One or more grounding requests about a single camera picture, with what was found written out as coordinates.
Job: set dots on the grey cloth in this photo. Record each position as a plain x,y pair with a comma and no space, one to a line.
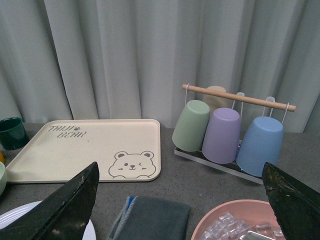
150,218

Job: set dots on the beige cup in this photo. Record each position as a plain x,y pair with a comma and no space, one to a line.
215,102

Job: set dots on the cream bear tray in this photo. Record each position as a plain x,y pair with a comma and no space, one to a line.
126,150

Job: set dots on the green cup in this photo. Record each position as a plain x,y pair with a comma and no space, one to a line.
189,132

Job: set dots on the grey curtain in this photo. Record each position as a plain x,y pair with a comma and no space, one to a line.
122,59

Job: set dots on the yellow mug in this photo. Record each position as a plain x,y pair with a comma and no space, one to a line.
2,159

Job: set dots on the white plate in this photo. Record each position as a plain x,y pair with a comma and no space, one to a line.
10,216

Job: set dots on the white cup rack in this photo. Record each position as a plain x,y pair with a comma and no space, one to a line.
230,168

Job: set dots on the blue cup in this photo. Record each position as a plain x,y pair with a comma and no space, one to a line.
261,143

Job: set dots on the purple cup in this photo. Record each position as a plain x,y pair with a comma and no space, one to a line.
222,136

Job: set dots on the dark green mug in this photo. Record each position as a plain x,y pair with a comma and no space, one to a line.
13,135

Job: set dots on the pink bowl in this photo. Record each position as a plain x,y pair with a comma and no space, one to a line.
251,211

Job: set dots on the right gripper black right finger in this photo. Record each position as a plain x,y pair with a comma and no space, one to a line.
295,205

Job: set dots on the light green bowl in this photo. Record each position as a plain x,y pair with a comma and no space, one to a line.
3,178

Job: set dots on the clear ice cubes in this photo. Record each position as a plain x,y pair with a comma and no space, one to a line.
227,227

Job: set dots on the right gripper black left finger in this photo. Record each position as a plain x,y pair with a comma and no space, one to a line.
64,215

